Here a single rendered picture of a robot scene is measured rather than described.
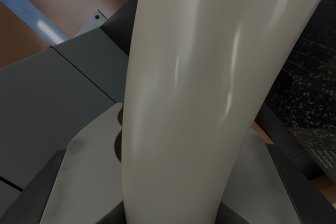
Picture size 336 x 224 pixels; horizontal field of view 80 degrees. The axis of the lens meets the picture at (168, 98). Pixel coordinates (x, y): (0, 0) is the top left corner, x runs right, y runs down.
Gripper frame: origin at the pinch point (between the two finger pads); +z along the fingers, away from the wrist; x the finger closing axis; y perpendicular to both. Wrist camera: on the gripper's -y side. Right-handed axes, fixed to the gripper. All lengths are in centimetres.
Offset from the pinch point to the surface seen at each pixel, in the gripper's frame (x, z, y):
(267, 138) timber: 54, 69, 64
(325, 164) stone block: 40, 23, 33
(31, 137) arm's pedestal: -23.5, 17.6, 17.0
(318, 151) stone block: 37, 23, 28
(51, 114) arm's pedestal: -23.4, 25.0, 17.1
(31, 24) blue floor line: -61, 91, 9
